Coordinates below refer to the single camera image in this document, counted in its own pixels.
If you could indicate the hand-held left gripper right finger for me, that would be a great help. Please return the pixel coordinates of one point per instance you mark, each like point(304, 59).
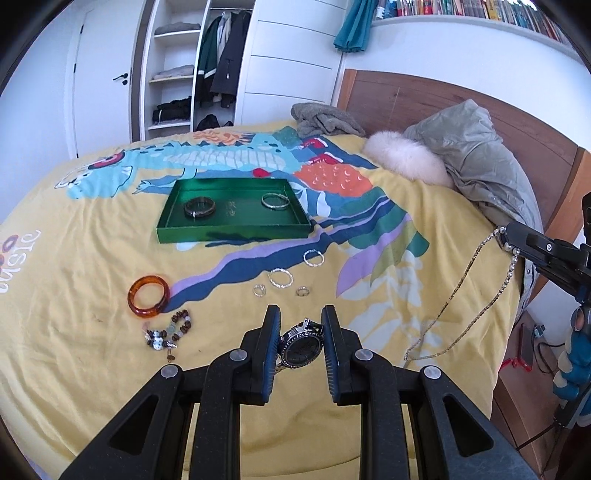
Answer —
point(330, 341)

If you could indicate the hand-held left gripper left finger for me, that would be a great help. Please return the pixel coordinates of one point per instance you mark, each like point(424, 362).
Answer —
point(272, 341)

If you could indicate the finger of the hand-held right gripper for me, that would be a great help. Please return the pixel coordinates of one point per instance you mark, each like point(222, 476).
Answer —
point(558, 274)
point(540, 242)

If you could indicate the silver black dial wristwatch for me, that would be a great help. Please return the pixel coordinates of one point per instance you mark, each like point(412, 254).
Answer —
point(302, 347)

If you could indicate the green rectangular tray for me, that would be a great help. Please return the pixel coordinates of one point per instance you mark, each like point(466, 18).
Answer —
point(240, 228)

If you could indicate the amber resin bangle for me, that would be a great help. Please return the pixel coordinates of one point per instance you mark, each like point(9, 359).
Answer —
point(138, 304)

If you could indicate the person's right hand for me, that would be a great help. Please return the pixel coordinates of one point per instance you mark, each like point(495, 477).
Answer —
point(572, 369)

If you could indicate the phone on floor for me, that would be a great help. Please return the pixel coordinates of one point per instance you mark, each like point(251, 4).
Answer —
point(526, 346)

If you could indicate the red clamp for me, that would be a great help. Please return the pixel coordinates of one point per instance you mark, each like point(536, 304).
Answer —
point(517, 363)

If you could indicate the grey puffer jacket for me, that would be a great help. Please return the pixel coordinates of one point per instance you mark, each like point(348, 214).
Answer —
point(489, 157)

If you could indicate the silver bangle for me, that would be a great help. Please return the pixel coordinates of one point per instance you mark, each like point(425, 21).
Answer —
point(265, 204)

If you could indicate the small earrings pair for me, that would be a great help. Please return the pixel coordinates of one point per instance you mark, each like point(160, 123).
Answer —
point(229, 205)

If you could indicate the dark bangle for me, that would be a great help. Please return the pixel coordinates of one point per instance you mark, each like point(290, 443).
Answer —
point(188, 211)

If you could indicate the white fluffy pillow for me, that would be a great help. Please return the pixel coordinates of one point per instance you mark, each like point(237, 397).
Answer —
point(406, 157)

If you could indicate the wooden headboard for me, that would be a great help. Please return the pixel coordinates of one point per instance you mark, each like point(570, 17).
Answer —
point(415, 101)

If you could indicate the grey crumpled towel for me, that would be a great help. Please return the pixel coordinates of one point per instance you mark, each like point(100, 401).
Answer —
point(323, 119)

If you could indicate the black crumpled garment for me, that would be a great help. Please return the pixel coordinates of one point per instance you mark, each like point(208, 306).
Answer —
point(213, 122)

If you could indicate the row of books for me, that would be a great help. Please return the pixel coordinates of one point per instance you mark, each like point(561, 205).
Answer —
point(461, 8)

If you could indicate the hanging black coat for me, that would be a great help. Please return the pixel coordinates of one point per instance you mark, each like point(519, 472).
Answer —
point(233, 60)

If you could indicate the teal curtain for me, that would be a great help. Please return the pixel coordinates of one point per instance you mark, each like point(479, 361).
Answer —
point(353, 25)

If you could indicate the white wardrobe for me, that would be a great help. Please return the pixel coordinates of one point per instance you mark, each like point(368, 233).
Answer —
point(286, 55)

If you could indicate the folded beige clothes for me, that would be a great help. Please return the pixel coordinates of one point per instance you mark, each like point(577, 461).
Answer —
point(173, 72)

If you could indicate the hanging green jacket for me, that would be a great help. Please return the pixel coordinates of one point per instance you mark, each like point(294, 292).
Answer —
point(207, 60)

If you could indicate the white door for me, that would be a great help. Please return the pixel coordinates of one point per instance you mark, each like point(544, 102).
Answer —
point(106, 69)

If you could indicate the folded grey clothes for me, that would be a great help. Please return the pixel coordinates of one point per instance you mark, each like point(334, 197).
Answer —
point(178, 27)

